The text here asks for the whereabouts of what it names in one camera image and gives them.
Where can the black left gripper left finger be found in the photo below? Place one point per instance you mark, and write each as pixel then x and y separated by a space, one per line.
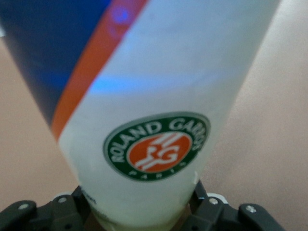
pixel 48 216

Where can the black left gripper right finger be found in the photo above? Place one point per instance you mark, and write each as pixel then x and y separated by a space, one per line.
pixel 216 216

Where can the white blue tennis ball can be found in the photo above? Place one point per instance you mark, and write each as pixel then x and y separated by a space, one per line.
pixel 168 96

